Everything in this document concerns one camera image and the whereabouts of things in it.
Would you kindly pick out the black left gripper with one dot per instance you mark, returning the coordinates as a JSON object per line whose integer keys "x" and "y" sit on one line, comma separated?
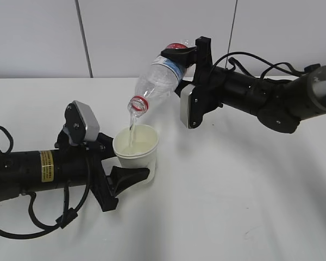
{"x": 82, "y": 164}

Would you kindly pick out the white paper cup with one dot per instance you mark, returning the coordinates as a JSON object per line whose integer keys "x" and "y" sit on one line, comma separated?
{"x": 137, "y": 149}

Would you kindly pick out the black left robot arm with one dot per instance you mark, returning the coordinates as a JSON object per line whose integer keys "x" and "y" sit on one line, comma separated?
{"x": 29, "y": 171}

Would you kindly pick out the clear water bottle red label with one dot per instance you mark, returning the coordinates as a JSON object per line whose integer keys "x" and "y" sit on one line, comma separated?
{"x": 156, "y": 85}

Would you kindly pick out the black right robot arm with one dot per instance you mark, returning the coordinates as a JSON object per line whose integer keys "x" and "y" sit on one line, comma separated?
{"x": 280, "y": 98}

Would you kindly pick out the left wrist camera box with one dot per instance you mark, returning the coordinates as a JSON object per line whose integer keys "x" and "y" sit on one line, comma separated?
{"x": 81, "y": 124}

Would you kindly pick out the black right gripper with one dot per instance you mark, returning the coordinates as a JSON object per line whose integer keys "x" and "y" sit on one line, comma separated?
{"x": 206, "y": 76}

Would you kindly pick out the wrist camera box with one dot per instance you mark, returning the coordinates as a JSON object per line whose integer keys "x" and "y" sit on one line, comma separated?
{"x": 81, "y": 124}
{"x": 192, "y": 106}

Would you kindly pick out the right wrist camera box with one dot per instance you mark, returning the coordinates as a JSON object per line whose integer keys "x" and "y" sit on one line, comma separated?
{"x": 192, "y": 106}

